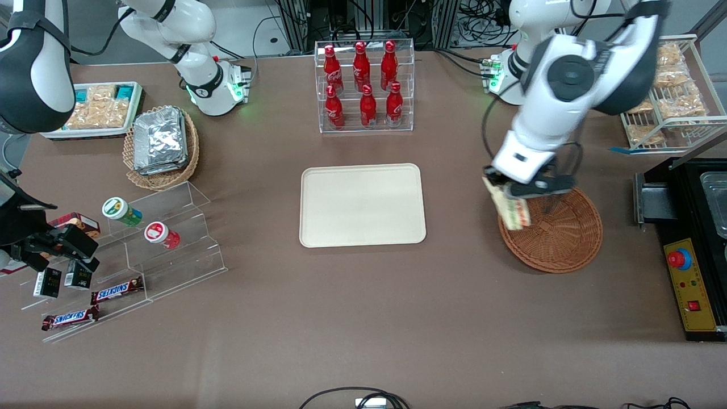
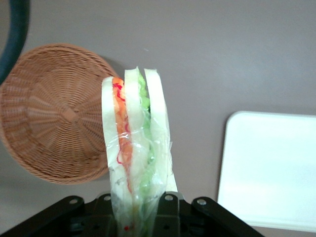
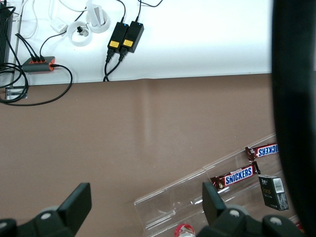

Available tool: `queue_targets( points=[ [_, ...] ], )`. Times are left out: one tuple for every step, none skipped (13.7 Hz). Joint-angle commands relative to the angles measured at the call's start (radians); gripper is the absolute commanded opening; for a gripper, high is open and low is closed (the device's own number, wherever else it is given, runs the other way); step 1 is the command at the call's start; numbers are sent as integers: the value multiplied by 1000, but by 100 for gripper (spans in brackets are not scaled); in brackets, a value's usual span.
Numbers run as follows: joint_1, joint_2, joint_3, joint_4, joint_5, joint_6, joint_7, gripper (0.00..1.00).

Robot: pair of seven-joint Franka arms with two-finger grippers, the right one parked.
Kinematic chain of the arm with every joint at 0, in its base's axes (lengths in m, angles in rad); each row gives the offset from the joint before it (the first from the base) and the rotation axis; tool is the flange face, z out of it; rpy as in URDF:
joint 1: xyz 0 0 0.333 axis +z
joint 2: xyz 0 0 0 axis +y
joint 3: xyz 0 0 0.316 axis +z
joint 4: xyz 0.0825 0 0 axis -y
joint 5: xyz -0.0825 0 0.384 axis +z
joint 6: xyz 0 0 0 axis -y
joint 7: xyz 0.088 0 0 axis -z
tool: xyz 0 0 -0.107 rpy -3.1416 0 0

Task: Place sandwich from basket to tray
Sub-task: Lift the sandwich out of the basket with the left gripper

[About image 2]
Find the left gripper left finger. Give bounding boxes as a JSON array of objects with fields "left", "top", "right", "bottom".
[{"left": 0, "top": 194, "right": 117, "bottom": 237}]

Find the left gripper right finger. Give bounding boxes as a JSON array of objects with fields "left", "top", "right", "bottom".
[{"left": 154, "top": 192, "right": 266, "bottom": 237}]

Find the triangle sandwich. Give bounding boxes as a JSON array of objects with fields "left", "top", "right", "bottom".
[{"left": 101, "top": 66, "right": 179, "bottom": 237}]

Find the cream plastic tray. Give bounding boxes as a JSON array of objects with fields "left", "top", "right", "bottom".
[{"left": 217, "top": 111, "right": 316, "bottom": 233}]

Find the round brown wicker basket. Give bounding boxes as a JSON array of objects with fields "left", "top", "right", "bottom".
[{"left": 0, "top": 43, "right": 119, "bottom": 185}]

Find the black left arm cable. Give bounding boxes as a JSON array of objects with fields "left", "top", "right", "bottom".
[{"left": 0, "top": 0, "right": 31, "bottom": 83}]

